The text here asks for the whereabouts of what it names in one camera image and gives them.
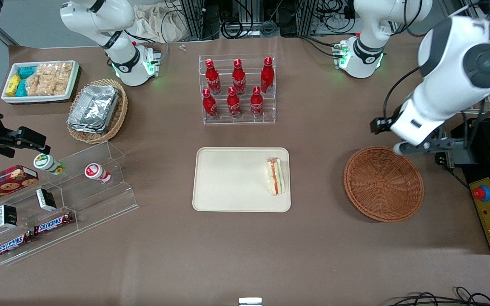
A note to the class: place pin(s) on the white triangle sandwich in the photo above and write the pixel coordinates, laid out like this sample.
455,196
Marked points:
277,178

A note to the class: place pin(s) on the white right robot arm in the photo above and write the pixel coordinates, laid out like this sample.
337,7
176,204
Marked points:
123,63

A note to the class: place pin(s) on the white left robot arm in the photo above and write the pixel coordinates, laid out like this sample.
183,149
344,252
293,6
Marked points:
440,85

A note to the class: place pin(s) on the white rectangular snack tray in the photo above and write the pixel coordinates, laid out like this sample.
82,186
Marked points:
41,98

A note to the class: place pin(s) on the brown round wicker basket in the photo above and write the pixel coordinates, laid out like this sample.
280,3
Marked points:
385,187

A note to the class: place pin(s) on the aluminium foil tray stack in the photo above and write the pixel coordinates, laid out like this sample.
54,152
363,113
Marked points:
94,108

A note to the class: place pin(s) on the light wicker oval basket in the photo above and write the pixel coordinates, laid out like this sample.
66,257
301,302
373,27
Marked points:
119,112

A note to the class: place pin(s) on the cream plastic tray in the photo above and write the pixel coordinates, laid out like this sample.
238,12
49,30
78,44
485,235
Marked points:
232,180

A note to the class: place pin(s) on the green sunflower lidded cup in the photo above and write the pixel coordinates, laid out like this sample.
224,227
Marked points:
46,162

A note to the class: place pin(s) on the teal snack box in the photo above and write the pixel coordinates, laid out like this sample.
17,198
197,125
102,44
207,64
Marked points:
21,88
27,71

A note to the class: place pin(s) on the red plaid cookie box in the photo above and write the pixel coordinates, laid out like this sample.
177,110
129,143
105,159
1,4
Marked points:
2,182

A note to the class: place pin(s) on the rice cracker snack bag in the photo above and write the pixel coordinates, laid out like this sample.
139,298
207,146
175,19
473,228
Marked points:
38,85
60,74

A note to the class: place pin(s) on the yellow snack box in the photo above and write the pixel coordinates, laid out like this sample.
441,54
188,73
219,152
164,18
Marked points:
13,84

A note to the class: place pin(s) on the small black white box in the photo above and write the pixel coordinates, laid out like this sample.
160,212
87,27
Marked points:
46,199
7,216

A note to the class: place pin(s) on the red lidded yogurt cup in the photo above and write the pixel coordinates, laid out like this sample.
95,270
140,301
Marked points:
96,172

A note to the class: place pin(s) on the black grey adapter box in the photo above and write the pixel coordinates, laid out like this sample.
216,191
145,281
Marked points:
457,158

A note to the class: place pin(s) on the Snickers chocolate bar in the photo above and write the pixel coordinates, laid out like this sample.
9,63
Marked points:
13,245
53,223

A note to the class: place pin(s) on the clear acrylic stepped display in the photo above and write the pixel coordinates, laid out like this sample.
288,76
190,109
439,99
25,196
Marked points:
96,199

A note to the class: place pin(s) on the black heating appliance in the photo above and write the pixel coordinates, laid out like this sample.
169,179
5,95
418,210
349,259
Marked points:
483,170

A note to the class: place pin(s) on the red emergency stop button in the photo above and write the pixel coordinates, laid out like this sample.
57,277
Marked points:
482,193

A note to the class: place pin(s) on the red cola bottle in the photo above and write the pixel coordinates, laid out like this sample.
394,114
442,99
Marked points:
256,104
209,106
213,80
239,80
267,76
233,105

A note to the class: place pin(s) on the clear acrylic bottle stand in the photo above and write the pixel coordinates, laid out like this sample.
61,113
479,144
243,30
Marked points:
245,120

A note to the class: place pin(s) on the white crumpled cloth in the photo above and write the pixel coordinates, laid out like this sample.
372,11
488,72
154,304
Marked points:
155,23

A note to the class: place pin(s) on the small white silver object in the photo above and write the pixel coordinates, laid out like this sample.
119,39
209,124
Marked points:
250,301

